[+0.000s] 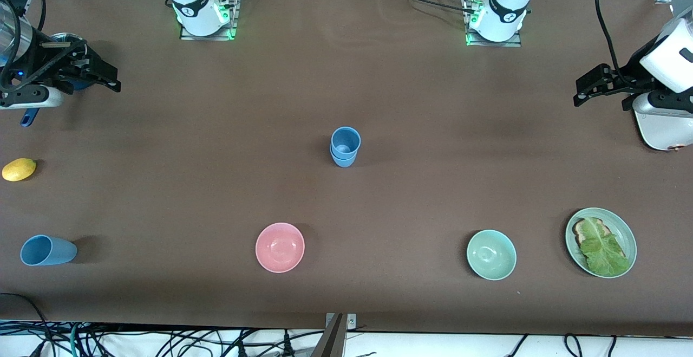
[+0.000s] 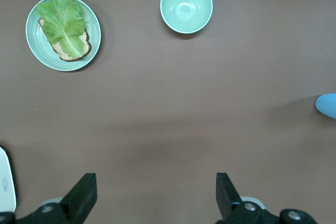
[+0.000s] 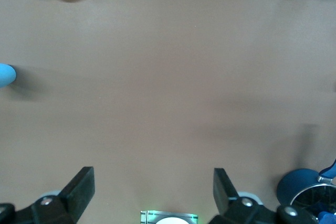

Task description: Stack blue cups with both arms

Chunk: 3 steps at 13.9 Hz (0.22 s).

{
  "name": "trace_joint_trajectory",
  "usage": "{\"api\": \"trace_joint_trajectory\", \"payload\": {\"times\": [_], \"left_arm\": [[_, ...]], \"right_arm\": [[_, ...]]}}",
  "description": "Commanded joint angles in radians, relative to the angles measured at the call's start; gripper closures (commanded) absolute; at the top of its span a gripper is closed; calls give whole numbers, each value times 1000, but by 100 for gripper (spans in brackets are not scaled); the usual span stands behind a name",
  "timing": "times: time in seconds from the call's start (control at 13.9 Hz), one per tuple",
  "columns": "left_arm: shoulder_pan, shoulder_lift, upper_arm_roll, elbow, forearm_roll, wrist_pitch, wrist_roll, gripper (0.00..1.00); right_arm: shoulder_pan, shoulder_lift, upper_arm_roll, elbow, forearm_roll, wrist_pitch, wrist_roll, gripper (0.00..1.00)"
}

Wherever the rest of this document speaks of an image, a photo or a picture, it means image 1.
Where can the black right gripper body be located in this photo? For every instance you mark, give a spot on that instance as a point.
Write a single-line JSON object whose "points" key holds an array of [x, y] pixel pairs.
{"points": [[42, 58]]}

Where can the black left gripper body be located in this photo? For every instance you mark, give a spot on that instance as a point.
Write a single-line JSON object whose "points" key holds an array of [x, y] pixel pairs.
{"points": [[634, 75]]}

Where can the blue plastic cup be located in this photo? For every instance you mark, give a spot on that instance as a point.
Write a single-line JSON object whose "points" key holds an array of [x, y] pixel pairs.
{"points": [[344, 163], [345, 141], [54, 251]]}

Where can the dark blue saucepan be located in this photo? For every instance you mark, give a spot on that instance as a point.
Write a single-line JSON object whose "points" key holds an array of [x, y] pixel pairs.
{"points": [[28, 118]]}

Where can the white toaster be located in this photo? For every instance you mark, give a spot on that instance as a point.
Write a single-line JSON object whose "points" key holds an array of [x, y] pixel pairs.
{"points": [[660, 132]]}

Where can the yellow lemon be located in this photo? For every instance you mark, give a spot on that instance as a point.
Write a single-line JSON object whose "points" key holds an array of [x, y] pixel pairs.
{"points": [[19, 169]]}

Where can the slice of bread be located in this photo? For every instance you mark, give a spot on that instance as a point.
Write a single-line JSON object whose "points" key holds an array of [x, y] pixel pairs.
{"points": [[579, 233]]}

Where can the mint green plate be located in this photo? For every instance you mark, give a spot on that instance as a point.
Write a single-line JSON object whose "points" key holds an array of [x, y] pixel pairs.
{"points": [[628, 238]]}

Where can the green lettuce leaf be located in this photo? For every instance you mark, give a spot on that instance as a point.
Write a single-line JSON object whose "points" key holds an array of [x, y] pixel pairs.
{"points": [[601, 248]]}

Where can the mint green bowl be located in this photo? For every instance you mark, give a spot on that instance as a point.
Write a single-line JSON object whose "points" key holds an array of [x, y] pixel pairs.
{"points": [[491, 254]]}

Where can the pink bowl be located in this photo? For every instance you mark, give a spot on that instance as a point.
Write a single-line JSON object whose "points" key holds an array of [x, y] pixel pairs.
{"points": [[280, 247]]}

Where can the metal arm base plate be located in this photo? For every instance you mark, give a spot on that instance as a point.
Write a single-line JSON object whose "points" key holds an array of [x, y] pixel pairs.
{"points": [[208, 37], [495, 44]]}

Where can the small metal table bracket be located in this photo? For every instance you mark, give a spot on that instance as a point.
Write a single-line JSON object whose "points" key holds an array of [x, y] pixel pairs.
{"points": [[352, 322]]}

